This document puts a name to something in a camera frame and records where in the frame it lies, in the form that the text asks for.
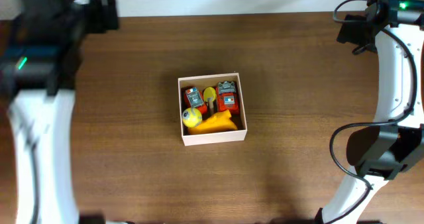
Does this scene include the red toy car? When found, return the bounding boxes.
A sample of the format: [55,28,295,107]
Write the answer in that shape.
[184,87,207,115]

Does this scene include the yellow grey toy ball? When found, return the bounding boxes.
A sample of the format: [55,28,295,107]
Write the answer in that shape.
[182,107,203,128]

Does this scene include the yellow wooden rattle drum toy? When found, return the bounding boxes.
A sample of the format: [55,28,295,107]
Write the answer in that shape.
[203,87,217,115]

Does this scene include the red toy fire truck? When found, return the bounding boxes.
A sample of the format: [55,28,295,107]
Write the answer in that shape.
[216,81,240,115]

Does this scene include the orange toy fish figure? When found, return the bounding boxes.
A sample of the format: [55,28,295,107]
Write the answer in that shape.
[188,110,238,135]

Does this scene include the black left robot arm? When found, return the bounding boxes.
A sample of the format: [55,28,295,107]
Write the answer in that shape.
[1,0,119,223]

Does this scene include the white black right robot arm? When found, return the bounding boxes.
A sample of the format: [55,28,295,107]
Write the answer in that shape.
[315,0,423,223]

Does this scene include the white open cardboard box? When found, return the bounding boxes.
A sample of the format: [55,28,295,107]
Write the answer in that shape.
[178,73,248,146]

